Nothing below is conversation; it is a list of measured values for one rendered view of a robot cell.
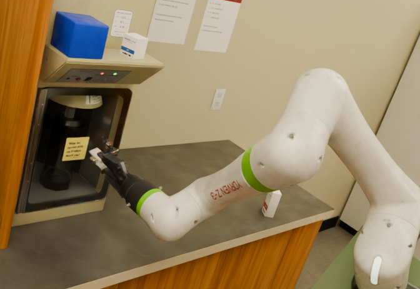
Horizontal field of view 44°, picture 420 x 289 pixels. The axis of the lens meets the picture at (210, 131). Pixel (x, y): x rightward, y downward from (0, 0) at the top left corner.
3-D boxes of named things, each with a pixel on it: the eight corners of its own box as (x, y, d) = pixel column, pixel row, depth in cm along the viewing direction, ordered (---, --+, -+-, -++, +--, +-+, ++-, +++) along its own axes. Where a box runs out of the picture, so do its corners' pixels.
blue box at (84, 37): (49, 44, 134) (55, 10, 131) (83, 47, 142) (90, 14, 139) (68, 57, 128) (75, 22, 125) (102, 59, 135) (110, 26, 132)
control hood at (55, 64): (37, 79, 138) (44, 43, 134) (135, 81, 161) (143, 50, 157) (58, 96, 131) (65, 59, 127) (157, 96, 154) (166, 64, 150)
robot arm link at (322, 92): (439, 197, 135) (341, 49, 110) (424, 252, 127) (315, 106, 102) (392, 197, 145) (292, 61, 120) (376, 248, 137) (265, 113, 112)
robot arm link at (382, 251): (415, 258, 137) (420, 223, 122) (400, 313, 129) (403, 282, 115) (365, 243, 142) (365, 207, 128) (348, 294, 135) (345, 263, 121)
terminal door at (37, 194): (17, 212, 152) (40, 86, 139) (104, 198, 174) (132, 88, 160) (17, 214, 152) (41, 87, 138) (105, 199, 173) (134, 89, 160)
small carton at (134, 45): (119, 53, 147) (124, 32, 145) (130, 52, 151) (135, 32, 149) (132, 59, 145) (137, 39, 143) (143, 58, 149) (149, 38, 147)
